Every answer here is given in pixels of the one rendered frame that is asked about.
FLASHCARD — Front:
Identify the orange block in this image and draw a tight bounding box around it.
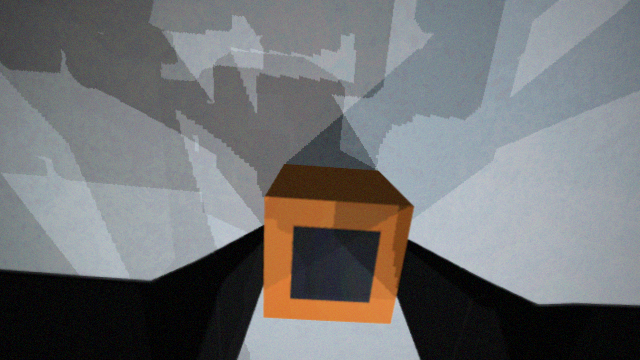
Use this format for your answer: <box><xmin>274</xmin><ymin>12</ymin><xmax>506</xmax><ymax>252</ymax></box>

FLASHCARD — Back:
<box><xmin>263</xmin><ymin>164</ymin><xmax>414</xmax><ymax>324</ymax></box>

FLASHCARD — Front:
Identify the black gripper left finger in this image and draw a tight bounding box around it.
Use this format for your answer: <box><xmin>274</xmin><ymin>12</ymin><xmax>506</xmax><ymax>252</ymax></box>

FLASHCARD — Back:
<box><xmin>0</xmin><ymin>225</ymin><xmax>264</xmax><ymax>360</ymax></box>

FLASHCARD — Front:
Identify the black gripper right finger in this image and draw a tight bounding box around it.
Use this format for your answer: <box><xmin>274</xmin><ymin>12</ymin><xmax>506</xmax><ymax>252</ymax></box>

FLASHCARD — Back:
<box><xmin>396</xmin><ymin>239</ymin><xmax>640</xmax><ymax>360</ymax></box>

